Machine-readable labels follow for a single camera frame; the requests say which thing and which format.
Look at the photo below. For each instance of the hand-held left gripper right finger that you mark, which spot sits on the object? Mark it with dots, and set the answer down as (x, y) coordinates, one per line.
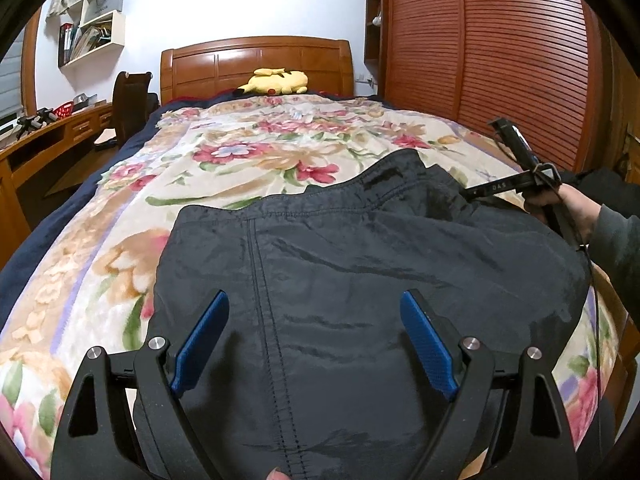
(425, 340)

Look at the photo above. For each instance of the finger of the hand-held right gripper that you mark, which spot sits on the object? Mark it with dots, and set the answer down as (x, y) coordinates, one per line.
(497, 187)

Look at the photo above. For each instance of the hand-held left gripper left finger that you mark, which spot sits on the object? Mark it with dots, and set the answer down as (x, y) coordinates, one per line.
(202, 340)

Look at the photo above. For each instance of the black jacket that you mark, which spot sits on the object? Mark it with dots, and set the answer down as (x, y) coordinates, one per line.
(350, 270)

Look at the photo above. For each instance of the person's right hand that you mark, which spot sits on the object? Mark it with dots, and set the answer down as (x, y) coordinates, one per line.
(570, 210)

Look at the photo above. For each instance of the person's left hand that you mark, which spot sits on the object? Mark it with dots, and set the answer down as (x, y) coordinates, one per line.
(276, 475)

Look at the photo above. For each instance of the wooden slatted wardrobe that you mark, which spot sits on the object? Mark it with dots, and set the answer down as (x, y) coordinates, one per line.
(500, 60)

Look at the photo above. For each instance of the floral blanket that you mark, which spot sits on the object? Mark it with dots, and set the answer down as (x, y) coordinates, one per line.
(200, 160)

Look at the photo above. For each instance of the small white ornament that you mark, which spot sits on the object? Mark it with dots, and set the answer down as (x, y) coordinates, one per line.
(376, 20)

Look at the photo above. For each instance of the small white item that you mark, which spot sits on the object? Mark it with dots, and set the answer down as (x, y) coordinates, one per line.
(301, 112)

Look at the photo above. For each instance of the wooden desk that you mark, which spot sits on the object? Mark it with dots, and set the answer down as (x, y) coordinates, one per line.
(15, 185)

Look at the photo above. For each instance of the dark wooden chair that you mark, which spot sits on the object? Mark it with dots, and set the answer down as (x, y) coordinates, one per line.
(130, 105)

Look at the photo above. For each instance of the yellow plush toy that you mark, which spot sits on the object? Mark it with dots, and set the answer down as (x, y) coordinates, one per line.
(275, 81)

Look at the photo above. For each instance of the grey box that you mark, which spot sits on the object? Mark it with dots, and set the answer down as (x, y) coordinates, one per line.
(85, 100)

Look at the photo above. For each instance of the red basket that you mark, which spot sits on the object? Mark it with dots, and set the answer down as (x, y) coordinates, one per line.
(64, 110)

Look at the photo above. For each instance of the wooden headboard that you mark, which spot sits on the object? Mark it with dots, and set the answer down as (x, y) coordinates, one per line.
(260, 55)

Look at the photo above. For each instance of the black gadget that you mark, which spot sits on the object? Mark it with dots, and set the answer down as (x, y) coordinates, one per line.
(35, 120)

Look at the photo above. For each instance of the stack of books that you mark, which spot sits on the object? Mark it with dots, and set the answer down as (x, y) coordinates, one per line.
(92, 37)

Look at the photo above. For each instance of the grey window blind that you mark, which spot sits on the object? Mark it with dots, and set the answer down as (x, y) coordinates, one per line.
(11, 80)

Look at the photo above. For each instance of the black binder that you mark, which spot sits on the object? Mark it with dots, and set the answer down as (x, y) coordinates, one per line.
(65, 45)

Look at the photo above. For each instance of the white paper bag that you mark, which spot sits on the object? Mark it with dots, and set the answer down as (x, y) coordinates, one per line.
(104, 0)

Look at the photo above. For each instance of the white wall socket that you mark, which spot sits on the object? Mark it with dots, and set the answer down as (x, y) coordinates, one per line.
(362, 79)

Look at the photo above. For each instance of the white wall shelf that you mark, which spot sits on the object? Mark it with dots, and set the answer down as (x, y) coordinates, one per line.
(117, 35)

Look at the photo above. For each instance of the wooden window frame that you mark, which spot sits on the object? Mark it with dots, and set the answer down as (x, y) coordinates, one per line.
(31, 60)

